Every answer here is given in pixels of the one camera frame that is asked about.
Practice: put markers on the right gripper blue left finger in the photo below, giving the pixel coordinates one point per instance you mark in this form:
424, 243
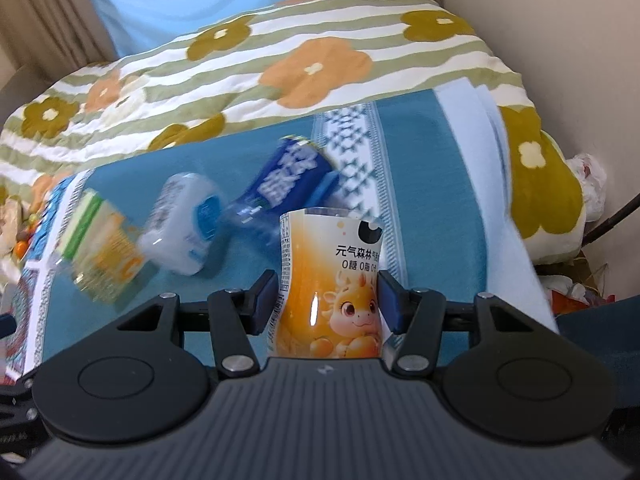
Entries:
235, 315

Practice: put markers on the white barcode plastic cup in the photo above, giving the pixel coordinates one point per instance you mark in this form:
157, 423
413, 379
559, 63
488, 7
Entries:
183, 223

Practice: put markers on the yellow label clear cup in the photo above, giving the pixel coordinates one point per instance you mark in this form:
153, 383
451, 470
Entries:
117, 266

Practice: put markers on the blue plastic cup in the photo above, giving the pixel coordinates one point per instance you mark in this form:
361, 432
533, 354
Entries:
297, 176

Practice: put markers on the left brown curtain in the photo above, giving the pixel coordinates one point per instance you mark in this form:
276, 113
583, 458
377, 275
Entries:
55, 37

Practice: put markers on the blue patterned cloth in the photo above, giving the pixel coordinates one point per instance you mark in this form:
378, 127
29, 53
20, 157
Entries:
431, 167

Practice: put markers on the green white label cup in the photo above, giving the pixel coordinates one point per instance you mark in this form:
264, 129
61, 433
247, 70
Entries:
92, 223

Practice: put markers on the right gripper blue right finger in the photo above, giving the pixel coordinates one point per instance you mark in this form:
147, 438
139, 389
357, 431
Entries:
414, 318

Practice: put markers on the orange cartoon label plastic cup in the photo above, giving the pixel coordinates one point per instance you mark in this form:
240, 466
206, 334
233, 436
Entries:
328, 303

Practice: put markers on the white plastic bag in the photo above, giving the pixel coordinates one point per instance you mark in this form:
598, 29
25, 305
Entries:
592, 179

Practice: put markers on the floral striped quilt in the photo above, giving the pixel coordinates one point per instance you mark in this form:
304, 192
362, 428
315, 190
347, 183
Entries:
284, 61

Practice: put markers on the bowl of fruit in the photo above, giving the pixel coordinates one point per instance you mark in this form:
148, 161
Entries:
24, 237

